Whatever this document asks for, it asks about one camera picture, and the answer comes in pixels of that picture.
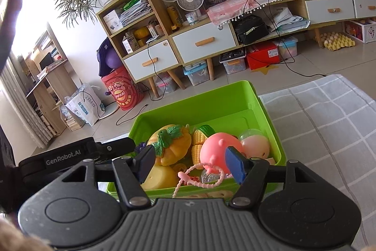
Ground beige rubber toy hand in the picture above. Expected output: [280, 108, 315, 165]
[141, 166, 179, 191]

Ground purple toy grapes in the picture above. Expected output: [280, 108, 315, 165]
[135, 142, 147, 152]

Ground pink toy pig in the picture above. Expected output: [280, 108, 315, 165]
[171, 132, 246, 199]

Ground yellow toy pumpkin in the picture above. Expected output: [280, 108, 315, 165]
[147, 124, 192, 166]

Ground pink peach capsule ball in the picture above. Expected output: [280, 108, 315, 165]
[239, 129, 270, 159]

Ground white paper shopping bag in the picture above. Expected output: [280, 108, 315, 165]
[64, 84, 105, 126]

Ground red printed bucket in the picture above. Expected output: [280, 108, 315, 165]
[101, 66, 144, 111]

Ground yellow toy corn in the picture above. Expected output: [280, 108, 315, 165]
[191, 124, 215, 164]

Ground green plastic cookie box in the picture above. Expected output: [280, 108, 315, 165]
[106, 80, 288, 201]

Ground wooden desk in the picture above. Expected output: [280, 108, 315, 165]
[19, 25, 78, 137]

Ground grey checked tablecloth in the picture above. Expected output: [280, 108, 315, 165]
[260, 75, 375, 250]

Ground wooden cabinet with drawers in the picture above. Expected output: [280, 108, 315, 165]
[97, 0, 239, 97]

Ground red box under cabinet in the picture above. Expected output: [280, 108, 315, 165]
[246, 41, 280, 70]

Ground black bag on shelf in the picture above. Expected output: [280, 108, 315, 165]
[233, 14, 269, 45]

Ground yellow egg tray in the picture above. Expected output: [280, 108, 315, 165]
[315, 32, 356, 51]

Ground low cabinet with drawers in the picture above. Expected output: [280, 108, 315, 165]
[229, 0, 376, 49]

